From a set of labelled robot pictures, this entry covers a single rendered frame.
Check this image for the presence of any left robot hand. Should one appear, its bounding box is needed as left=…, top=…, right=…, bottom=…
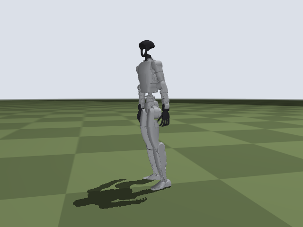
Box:
left=157, top=104, right=169, bottom=127

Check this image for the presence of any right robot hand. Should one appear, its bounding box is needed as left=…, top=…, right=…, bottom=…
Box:
left=137, top=104, right=144, bottom=122

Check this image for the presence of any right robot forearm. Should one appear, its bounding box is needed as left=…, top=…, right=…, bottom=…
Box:
left=138, top=90, right=145, bottom=109

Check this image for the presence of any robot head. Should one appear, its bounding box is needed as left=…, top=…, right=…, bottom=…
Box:
left=139, top=40, right=155, bottom=61

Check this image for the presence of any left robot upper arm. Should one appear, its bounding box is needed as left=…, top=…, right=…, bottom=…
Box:
left=151, top=61, right=165, bottom=90

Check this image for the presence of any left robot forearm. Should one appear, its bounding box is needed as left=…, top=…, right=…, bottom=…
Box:
left=160, top=81, right=169, bottom=109

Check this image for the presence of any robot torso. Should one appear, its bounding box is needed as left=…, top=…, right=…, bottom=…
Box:
left=138, top=58, right=159, bottom=113

